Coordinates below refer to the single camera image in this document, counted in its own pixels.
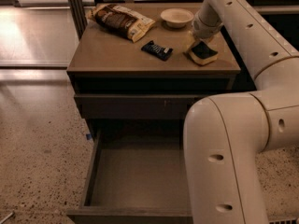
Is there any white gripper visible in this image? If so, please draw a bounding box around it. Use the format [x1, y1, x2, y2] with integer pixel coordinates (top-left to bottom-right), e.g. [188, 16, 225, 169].
[183, 14, 222, 53]

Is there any dark green yellow sponge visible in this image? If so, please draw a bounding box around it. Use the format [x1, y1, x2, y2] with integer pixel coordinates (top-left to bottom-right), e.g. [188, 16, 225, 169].
[188, 41, 218, 65]

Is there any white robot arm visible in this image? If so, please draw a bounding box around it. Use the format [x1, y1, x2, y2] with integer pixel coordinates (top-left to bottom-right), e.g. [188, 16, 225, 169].
[183, 0, 299, 224]

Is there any grey drawer cabinet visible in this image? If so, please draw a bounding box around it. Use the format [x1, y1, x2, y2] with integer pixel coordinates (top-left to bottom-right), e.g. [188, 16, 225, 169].
[66, 2, 242, 224]

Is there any closed top drawer front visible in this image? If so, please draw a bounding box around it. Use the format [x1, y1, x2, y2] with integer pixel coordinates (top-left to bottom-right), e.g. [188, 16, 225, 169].
[74, 94, 204, 119]

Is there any open middle drawer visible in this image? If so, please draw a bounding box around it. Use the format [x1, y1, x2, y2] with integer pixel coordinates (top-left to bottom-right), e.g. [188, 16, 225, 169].
[66, 132, 192, 224]

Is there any white bowl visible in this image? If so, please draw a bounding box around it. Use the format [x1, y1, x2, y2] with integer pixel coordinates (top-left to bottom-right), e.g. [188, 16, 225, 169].
[161, 8, 193, 29]

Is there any dark blue snack packet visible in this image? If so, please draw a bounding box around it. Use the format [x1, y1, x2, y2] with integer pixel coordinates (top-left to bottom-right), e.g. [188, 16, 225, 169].
[141, 40, 173, 62]

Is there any brown chip bag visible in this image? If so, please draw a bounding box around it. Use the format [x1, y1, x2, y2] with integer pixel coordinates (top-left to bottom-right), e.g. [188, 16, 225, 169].
[86, 4, 155, 43]

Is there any blue tape piece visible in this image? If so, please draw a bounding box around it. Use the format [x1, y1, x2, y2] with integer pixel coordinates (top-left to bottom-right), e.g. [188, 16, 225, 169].
[86, 133, 93, 140]

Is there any metal floor vent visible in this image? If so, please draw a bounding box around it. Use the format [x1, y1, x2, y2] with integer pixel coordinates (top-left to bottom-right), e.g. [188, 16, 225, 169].
[269, 217, 299, 224]

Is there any metal rod on floor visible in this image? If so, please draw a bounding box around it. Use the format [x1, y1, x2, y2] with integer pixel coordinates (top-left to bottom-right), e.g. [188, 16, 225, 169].
[0, 211, 15, 224]

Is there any metal window frame post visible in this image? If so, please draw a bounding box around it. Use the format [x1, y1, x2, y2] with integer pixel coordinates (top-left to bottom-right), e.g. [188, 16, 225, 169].
[67, 0, 87, 39]

